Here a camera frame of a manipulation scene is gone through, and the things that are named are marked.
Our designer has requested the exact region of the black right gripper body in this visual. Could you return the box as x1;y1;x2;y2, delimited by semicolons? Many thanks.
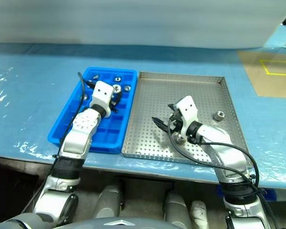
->
168;108;185;134

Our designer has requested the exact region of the perforated steel tray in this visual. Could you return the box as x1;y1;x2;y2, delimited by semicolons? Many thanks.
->
122;71;250;165

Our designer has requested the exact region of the blue compartment tray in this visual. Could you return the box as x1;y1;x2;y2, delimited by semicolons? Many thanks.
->
47;67;138;155

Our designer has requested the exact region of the blue plastic table cover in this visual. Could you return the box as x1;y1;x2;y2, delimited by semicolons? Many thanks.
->
0;23;286;191

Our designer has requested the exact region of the grey right robot leg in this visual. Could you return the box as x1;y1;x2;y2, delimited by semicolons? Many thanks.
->
164;190;194;227

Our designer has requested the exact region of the grey robot leg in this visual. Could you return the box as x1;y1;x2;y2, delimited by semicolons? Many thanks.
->
95;185;123;219
164;190;194;227

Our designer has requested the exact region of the grey left robot leg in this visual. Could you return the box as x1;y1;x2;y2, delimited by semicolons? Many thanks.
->
95;185;123;219

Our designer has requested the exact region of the brown cardboard sheet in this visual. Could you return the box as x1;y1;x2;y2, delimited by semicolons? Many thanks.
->
237;50;286;99

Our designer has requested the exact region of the white robot foot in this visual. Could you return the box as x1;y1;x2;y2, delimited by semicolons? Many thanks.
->
190;200;209;229

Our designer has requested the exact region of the grey robot torso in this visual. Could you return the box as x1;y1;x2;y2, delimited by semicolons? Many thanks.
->
0;213;179;229

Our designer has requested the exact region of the blue plastic crate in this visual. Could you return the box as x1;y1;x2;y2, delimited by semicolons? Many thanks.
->
216;186;277;201

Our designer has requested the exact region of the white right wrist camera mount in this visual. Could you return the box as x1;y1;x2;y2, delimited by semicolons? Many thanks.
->
175;95;200;136

